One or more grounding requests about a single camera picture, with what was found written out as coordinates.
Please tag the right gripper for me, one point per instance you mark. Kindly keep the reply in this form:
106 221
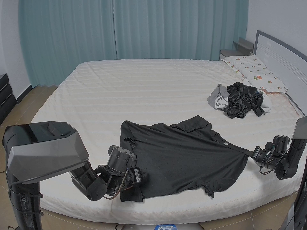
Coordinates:
260 156

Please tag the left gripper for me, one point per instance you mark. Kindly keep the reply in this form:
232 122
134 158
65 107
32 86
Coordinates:
138 176

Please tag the black T-shirt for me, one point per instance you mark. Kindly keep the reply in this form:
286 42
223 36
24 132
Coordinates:
182 159

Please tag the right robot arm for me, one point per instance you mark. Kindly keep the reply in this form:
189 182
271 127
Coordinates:
291 157

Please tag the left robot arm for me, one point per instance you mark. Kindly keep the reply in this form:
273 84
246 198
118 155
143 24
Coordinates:
43 152

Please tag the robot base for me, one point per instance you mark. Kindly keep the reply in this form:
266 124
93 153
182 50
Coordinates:
168 227

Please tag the pile of clothes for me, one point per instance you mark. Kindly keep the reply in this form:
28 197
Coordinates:
239 99

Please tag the bed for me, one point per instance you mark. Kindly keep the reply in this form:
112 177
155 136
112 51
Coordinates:
144 92

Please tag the white printed pillow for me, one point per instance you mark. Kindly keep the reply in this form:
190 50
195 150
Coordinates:
256 73

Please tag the grey bedside table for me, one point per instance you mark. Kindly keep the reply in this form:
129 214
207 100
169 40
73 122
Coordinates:
230 53

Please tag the black chest of drawers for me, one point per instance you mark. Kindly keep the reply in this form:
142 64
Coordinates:
6 97

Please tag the blue-green curtain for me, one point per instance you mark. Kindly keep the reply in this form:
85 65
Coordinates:
120 20

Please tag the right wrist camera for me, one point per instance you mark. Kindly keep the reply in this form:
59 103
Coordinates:
269 146

